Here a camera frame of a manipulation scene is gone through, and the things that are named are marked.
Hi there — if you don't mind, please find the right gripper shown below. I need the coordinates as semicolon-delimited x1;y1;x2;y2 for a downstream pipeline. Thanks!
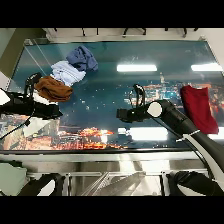
116;106;148;124

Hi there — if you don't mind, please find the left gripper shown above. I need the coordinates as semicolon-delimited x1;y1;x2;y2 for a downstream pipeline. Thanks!
22;99;64;121

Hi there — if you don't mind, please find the white garment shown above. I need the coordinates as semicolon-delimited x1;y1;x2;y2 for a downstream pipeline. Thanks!
22;93;62;138

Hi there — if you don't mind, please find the brown garment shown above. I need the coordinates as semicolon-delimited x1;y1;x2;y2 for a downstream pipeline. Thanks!
33;75;74;103

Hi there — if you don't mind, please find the light blue shirt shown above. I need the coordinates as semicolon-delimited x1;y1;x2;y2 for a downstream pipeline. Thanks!
50;60;87;88

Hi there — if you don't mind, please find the blue garment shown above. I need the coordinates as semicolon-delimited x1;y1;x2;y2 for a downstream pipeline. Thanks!
65;45;100;72

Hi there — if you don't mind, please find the red garment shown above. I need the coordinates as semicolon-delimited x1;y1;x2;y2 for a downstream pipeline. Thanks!
179;84;220;135

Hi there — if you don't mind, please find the black cable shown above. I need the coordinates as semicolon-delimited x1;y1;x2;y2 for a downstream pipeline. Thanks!
0;117;33;140

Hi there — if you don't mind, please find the silver frame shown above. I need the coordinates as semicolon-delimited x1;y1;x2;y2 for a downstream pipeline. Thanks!
0;150;224;197

